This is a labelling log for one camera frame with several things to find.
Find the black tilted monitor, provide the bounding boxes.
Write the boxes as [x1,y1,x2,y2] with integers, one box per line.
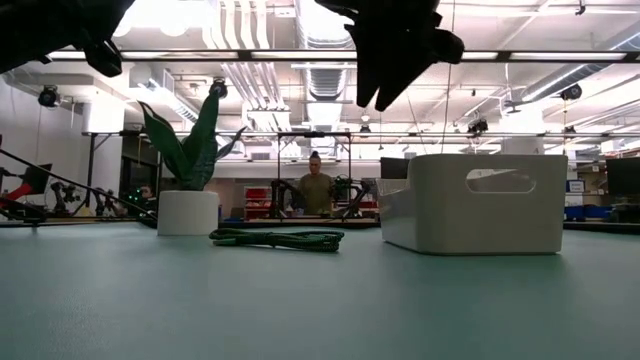
[22,163,54,195]

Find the green braided USB cable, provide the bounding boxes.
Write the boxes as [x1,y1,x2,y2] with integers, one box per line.
[208,228,346,254]

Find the red storage bins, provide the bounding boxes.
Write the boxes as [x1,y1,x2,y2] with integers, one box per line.
[243,185,274,220]

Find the person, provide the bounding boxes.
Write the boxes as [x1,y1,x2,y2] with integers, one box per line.
[138,183,157,214]
[294,150,335,217]

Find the blue storage bins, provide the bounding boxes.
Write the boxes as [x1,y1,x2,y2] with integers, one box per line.
[564,204,614,221]

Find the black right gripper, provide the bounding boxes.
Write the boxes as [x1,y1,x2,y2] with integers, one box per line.
[314,0,466,113]

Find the white plant pot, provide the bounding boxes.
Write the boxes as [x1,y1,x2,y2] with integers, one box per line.
[156,189,221,237]

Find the white plastic bin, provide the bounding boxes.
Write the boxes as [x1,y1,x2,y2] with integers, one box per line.
[375,153,569,256]

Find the background robot workstation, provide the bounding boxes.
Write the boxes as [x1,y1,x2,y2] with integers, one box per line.
[269,130,375,222]

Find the green leafy plant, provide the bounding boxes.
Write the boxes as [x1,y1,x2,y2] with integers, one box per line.
[137,89,247,192]

